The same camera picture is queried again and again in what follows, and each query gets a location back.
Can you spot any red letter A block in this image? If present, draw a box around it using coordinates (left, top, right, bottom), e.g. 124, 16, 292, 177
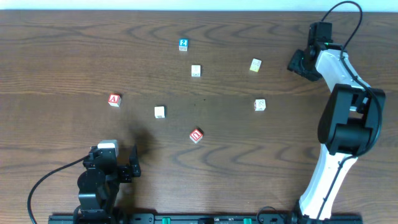
108, 94, 121, 107

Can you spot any blue number 2 block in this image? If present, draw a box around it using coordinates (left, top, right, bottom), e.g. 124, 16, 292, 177
178, 39, 189, 52

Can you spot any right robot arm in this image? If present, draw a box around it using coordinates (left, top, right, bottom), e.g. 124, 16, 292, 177
285, 22, 386, 223

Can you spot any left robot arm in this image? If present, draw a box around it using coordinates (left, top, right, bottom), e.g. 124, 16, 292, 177
72, 144, 141, 223

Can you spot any yellow-green block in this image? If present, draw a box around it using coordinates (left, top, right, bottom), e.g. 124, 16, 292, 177
249, 58, 262, 72

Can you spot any white block left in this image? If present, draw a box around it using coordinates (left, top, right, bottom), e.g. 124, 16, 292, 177
154, 106, 165, 119

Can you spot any white block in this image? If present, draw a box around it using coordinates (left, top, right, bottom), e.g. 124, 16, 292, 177
254, 99, 266, 111
191, 65, 201, 77
154, 106, 165, 119

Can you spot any white block right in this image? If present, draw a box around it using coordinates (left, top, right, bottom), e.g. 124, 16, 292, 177
254, 99, 266, 111

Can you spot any red letter U block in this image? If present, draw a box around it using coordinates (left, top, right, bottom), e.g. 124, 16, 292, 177
189, 129, 203, 144

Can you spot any white block centre top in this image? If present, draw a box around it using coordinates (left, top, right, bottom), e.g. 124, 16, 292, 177
191, 65, 201, 77

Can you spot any right black cable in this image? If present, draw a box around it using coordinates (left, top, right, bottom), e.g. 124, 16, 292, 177
320, 1, 383, 156

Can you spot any black cable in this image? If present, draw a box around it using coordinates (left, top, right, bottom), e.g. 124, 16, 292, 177
320, 1, 383, 156
27, 155, 91, 224

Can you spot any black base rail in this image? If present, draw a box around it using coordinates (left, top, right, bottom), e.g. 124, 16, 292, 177
48, 212, 364, 224

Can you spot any left black cable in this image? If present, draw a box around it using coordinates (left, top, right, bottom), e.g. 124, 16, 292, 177
27, 155, 91, 224

